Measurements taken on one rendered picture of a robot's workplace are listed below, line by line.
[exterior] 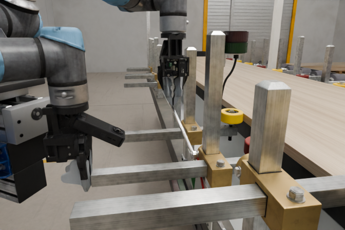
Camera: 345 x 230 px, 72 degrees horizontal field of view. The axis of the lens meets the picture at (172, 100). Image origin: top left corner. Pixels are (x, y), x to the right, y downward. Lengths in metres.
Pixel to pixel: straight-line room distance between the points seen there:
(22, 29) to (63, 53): 0.42
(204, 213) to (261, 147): 0.12
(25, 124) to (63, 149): 0.19
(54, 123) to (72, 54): 0.15
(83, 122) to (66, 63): 0.13
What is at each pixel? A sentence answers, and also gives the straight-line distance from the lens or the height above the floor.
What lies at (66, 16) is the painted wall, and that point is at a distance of 8.47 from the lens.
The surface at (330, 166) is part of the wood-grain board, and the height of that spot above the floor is 0.90.
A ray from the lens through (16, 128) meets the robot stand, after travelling 0.70.
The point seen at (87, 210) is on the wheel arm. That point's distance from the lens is 0.33.
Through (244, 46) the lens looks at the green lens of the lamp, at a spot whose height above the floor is 1.14.
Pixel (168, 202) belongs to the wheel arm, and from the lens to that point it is 0.33.
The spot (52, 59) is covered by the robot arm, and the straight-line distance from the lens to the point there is 0.48.
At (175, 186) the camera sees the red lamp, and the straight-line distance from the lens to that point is 0.81.
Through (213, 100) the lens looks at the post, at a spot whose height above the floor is 1.01.
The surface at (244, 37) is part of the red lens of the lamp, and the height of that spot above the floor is 1.16.
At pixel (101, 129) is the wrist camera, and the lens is 0.53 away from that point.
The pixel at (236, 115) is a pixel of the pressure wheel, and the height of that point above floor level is 0.90.
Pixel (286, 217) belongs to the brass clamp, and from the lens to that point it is 0.34.
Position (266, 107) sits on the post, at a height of 1.07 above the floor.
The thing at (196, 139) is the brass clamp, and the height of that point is 0.83.
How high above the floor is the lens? 1.16
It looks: 15 degrees down
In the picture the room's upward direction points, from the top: straight up
